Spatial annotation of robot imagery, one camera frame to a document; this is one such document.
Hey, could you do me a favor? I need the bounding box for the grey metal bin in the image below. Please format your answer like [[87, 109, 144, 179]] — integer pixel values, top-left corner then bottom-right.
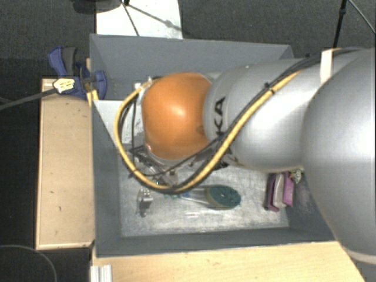
[[88, 33, 339, 257]]

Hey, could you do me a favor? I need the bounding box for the small multicoloured toy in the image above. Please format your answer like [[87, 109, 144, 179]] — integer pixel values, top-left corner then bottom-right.
[[288, 169, 304, 185]]

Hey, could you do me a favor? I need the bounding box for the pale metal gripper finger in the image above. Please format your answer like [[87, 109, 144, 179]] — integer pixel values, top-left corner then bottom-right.
[[136, 187, 155, 217]]

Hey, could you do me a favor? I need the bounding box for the pale wood flat board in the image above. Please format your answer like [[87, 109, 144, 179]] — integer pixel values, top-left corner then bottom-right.
[[35, 78, 96, 251]]

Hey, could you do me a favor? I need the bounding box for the purple and pink cloth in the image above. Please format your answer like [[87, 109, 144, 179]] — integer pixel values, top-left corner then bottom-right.
[[264, 171, 294, 213]]

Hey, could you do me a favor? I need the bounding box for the clear glass with teal base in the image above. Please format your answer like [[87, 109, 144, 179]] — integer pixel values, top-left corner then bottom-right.
[[180, 184, 242, 210]]

